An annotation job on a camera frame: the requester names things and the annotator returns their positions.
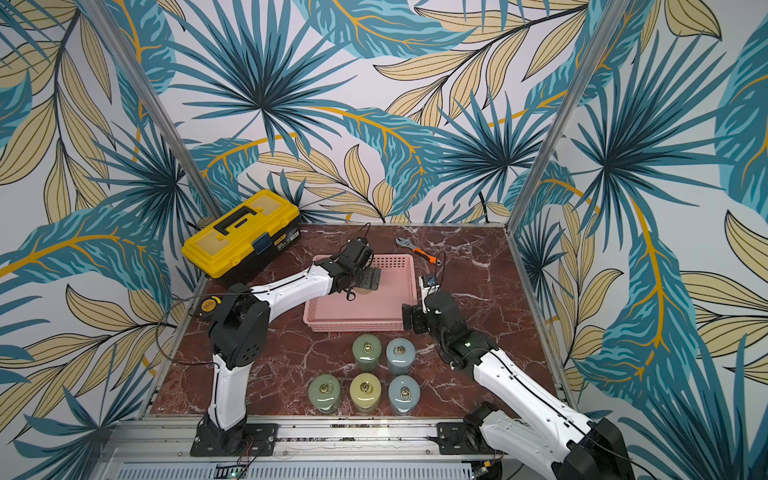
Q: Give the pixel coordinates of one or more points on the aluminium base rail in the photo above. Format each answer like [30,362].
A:
[349,448]

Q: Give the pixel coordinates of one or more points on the orange handled adjustable wrench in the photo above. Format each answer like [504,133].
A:
[408,244]

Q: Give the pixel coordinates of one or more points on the blue canister front row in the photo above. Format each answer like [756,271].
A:
[403,394]

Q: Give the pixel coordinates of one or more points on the yellow black tape measure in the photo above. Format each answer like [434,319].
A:
[209,304]

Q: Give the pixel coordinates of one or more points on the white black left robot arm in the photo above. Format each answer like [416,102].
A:
[240,318]

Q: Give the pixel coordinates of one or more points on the green canister front row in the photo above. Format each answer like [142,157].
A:
[325,393]

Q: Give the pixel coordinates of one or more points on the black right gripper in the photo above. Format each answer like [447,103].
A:
[417,318]

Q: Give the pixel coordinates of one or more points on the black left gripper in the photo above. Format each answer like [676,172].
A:
[369,283]

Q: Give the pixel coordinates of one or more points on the green canister back row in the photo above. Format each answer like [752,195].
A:
[367,349]

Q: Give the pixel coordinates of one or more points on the yellow-green canister front row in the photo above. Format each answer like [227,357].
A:
[365,392]

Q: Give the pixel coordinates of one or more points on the green canister row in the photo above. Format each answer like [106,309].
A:
[325,393]
[367,349]

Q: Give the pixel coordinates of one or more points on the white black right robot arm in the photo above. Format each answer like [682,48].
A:
[549,437]

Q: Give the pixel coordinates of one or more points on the blue canister back row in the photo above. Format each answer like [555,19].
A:
[400,356]

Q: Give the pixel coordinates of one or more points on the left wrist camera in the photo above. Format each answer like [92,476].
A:
[357,254]

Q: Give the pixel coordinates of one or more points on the pink perforated plastic basket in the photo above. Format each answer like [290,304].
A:
[379,311]

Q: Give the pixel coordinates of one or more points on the blue canister row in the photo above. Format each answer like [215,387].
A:
[403,394]
[400,356]

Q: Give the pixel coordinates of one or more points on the yellow black plastic toolbox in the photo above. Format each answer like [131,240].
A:
[247,238]

